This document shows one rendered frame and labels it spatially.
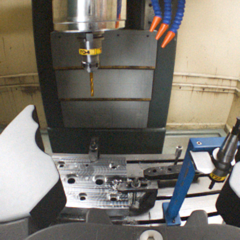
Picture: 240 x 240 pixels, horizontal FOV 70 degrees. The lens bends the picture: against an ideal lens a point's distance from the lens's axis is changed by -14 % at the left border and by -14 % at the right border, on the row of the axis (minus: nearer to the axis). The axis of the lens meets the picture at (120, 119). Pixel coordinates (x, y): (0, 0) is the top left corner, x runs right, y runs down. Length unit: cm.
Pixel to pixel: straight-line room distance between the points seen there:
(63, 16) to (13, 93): 127
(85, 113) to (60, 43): 38
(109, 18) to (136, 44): 52
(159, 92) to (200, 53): 52
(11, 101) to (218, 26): 163
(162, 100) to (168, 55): 24
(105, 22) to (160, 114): 79
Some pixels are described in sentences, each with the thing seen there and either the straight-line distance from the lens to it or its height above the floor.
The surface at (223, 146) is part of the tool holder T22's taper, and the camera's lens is 44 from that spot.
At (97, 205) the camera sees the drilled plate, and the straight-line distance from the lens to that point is 62.
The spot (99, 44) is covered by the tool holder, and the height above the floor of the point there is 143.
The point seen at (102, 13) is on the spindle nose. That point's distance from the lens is 37.
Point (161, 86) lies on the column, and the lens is 101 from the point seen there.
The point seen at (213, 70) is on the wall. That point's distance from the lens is 149.
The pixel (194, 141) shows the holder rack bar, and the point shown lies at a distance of 48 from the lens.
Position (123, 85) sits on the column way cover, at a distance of 95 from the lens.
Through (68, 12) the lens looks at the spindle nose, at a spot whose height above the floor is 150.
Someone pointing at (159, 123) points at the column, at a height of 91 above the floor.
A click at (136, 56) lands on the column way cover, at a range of 90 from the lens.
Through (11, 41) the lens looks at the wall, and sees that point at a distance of 147.
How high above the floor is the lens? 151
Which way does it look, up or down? 32 degrees down
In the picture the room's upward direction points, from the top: 1 degrees clockwise
